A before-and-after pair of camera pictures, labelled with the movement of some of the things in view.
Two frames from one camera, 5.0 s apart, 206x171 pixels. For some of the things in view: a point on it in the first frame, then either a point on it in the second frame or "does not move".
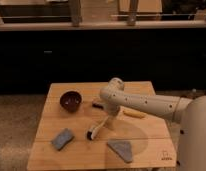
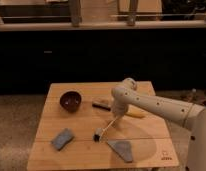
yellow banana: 135,114 does not move
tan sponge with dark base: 99,105 does not move
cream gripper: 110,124 → 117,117
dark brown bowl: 71,101 does not move
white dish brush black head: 91,133 → 97,134
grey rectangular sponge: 63,139 does not move
